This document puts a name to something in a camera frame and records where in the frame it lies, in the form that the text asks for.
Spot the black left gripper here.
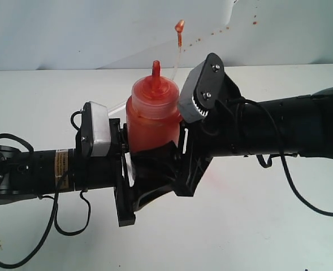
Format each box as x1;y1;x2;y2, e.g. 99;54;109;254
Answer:
110;118;176;227

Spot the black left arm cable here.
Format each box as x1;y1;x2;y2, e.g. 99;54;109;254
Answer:
0;110;92;268

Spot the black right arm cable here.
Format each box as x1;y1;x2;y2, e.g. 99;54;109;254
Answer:
202;97;333;217

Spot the red sauce squeeze bottle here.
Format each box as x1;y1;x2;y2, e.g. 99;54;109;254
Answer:
106;19;185;156

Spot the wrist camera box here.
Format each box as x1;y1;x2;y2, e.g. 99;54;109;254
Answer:
80;101;111;158
178;53;224;124

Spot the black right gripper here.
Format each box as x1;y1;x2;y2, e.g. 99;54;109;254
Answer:
131;75;244;196

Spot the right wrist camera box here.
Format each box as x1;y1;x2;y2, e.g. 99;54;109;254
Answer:
178;53;224;124

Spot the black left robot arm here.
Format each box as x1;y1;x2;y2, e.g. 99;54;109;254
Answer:
0;119;177;226

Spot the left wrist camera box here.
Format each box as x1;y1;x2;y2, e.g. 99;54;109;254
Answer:
80;101;111;158

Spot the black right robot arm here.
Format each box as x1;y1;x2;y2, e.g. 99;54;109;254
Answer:
132;77;333;200

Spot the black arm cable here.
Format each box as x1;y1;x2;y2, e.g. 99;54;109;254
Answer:
0;110;92;268
202;97;333;217

